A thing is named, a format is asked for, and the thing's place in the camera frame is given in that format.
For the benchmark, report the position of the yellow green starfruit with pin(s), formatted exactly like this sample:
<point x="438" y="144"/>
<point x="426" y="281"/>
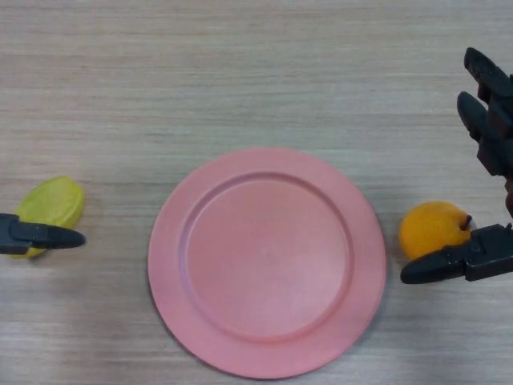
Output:
<point x="52" y="200"/>

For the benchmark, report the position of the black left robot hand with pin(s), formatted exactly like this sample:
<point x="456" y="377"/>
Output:
<point x="44" y="238"/>

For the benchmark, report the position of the pink round plate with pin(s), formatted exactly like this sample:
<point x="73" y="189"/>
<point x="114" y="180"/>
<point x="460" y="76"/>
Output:
<point x="266" y="264"/>

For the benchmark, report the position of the orange pear with stem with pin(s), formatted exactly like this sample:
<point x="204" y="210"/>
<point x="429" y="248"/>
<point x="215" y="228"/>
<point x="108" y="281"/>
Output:
<point x="429" y="228"/>

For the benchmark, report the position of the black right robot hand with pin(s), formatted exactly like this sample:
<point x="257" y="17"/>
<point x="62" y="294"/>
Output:
<point x="495" y="120"/>

